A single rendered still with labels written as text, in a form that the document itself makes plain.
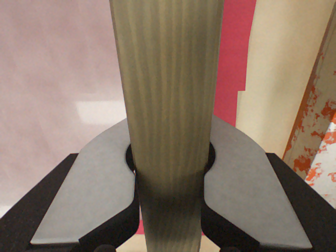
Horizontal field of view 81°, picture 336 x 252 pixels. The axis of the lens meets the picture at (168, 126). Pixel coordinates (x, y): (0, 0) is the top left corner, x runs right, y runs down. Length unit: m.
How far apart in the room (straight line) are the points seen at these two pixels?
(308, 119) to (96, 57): 0.17
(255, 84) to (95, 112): 0.14
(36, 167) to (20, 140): 0.04
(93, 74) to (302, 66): 0.16
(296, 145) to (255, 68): 0.08
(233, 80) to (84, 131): 0.14
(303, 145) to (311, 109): 0.03
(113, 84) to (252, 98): 0.12
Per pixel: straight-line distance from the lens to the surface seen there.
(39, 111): 0.21
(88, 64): 0.17
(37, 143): 0.23
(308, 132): 0.19
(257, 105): 0.18
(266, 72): 0.18
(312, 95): 0.19
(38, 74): 0.19
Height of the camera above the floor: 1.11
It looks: 60 degrees down
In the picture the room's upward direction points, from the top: 177 degrees counter-clockwise
